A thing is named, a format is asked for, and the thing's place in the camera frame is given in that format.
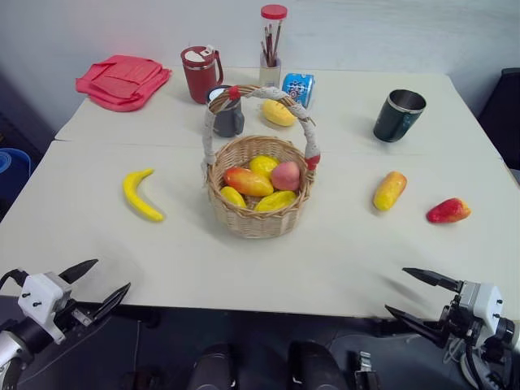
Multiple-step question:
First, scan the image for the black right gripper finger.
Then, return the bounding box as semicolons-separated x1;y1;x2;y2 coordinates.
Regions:
401;266;465;292
384;305;447;349

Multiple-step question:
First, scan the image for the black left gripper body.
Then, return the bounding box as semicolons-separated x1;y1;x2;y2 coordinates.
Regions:
51;297;101;336

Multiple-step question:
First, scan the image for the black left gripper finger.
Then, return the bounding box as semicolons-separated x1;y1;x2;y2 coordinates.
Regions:
58;258;100;290
89;282;132;325

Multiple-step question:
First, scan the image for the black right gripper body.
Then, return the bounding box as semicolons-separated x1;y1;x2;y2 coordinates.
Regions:
438;294;484;350

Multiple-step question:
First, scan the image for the red yellow mango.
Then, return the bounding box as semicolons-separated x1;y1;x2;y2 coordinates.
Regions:
426;197;473;224

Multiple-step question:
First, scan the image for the yellow orange mango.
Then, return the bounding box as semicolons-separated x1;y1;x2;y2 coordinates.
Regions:
372;171;408;212

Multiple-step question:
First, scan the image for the yellow banana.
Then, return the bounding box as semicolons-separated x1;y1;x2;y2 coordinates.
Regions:
123;168;166;223

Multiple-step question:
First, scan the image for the dark rounded shape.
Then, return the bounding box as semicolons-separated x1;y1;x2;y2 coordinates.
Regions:
287;340;350;390
188;343;236;390

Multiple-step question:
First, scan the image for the blue barrel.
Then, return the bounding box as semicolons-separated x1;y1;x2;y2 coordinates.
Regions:
0;147;33;204

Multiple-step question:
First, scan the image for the dark green steel cup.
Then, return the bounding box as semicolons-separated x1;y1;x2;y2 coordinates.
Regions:
372;89;427;144

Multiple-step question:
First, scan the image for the yellow starfruit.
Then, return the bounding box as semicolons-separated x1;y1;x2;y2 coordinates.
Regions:
253;189;298;213

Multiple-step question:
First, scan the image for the pink peach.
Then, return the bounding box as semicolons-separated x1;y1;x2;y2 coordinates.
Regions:
271;161;301;192

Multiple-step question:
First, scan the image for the black chair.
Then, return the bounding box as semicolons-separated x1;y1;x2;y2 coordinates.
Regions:
477;67;520;171

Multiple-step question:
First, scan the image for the orange red mango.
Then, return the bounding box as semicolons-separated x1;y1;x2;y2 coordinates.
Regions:
223;167;275;197

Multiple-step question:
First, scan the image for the red folded cloth bag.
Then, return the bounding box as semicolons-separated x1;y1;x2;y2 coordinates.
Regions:
75;54;173;113

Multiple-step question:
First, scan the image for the grey mug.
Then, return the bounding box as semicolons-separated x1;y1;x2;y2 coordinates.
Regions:
206;84;246;139

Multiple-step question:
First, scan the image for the red mug with lid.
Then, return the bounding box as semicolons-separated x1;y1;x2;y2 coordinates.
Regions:
180;44;225;106

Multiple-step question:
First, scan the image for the blue white tin can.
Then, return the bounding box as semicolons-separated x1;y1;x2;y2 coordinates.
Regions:
281;72;316;111

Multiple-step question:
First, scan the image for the clear pencil tube red cap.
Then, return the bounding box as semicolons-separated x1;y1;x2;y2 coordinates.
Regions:
258;4;289;89

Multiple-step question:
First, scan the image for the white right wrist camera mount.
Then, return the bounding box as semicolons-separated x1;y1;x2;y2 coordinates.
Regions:
461;279;505;338

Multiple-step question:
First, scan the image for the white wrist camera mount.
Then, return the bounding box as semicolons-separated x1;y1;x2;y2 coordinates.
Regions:
461;279;505;338
17;271;74;345

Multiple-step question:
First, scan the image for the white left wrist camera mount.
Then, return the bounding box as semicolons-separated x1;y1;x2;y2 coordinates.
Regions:
17;271;74;345

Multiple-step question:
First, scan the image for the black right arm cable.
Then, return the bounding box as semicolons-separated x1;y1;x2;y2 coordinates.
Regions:
462;344;509;390

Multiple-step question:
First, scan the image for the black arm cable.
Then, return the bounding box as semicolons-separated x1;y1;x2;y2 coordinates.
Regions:
0;267;29;290
462;344;509;390

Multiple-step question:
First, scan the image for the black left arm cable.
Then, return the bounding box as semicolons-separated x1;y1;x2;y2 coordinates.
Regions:
0;267;29;290

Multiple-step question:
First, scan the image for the wicker basket with handle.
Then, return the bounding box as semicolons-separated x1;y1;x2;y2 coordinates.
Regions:
199;84;323;240

